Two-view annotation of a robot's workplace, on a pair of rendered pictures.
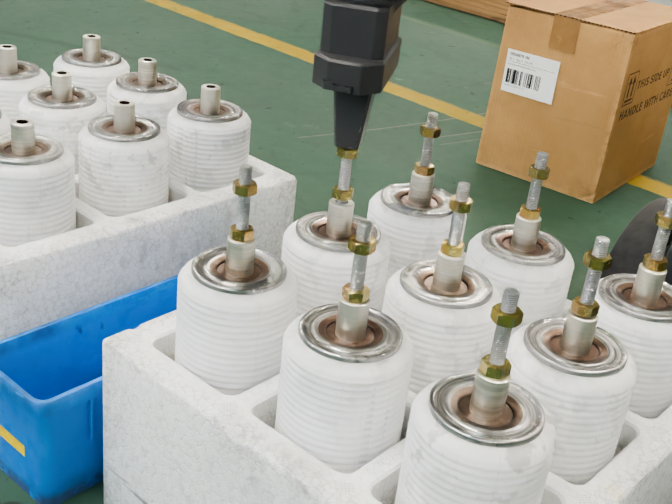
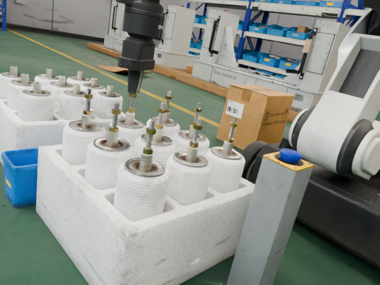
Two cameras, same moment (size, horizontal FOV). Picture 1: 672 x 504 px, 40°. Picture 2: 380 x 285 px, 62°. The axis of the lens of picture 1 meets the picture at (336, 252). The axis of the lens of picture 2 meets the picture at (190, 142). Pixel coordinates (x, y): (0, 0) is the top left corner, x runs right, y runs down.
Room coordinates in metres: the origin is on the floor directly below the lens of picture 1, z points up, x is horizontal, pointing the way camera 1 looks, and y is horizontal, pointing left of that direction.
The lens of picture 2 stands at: (-0.02, -0.22, 0.49)
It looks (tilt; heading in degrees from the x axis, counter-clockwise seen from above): 18 degrees down; 4
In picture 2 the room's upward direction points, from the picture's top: 12 degrees clockwise
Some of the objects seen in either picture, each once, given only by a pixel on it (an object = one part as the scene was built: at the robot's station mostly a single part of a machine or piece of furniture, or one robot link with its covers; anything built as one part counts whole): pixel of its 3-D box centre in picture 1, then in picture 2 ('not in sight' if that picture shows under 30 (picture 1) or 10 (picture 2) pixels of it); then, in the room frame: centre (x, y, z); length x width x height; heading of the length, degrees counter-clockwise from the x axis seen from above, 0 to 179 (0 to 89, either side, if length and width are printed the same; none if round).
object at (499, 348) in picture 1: (500, 343); (149, 141); (0.50, -0.11, 0.30); 0.01 x 0.01 x 0.08
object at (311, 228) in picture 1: (338, 232); (129, 124); (0.74, 0.00, 0.25); 0.08 x 0.08 x 0.01
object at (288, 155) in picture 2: not in sight; (289, 156); (0.54, -0.36, 0.32); 0.04 x 0.04 x 0.02
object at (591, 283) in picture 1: (590, 285); (195, 135); (0.59, -0.18, 0.30); 0.01 x 0.01 x 0.08
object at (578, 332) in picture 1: (578, 332); (191, 154); (0.59, -0.18, 0.26); 0.02 x 0.02 x 0.03
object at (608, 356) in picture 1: (574, 347); (190, 159); (0.59, -0.18, 0.25); 0.08 x 0.08 x 0.01
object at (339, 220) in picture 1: (339, 218); (129, 119); (0.74, 0.00, 0.26); 0.02 x 0.02 x 0.03
